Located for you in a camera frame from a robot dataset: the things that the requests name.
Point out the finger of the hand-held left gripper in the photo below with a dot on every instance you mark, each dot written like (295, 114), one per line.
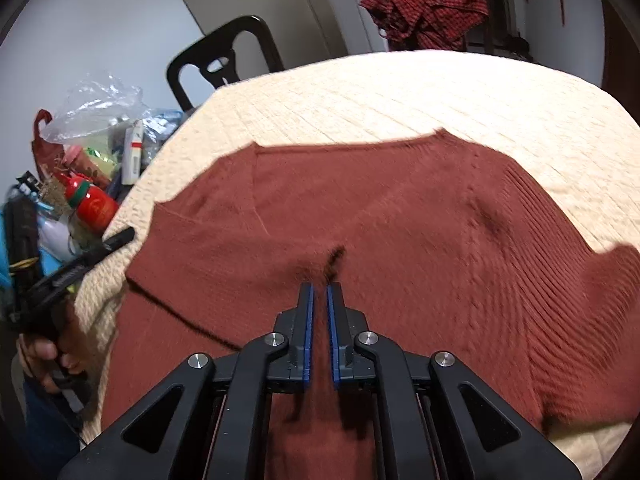
(112, 242)

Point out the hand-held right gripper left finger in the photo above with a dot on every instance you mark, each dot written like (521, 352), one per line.
(308, 332)

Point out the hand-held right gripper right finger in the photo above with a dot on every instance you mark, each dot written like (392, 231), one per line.
(333, 335)

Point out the rust-brown knit sweater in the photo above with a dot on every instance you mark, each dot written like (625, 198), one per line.
(400, 235)

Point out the person's left hand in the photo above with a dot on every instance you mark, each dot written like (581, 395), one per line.
(37, 352)

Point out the red sauce bottle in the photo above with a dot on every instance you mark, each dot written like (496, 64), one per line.
(92, 205)

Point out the white box with red stripe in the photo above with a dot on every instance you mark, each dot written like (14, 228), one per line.
(132, 155)

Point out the red shopping bag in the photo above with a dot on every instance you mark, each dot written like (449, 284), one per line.
(40, 145)

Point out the clear plastic bag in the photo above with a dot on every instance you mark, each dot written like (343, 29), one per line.
(90, 105)

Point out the person's leg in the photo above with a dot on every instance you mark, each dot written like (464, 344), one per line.
(45, 435)

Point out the dark wooden chair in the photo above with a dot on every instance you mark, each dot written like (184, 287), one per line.
(195, 60)

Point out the beige quilted table cover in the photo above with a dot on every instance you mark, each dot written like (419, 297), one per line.
(400, 100)

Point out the red checked shirt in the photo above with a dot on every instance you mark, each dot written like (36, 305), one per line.
(425, 5)

